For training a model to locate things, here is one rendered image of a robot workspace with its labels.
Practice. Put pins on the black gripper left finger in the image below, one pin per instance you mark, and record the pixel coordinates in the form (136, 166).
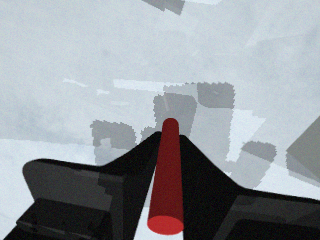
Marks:
(119, 187)

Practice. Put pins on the red peg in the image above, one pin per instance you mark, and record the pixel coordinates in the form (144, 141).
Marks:
(165, 216)

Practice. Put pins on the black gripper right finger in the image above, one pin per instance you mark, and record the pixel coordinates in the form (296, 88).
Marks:
(213, 202)

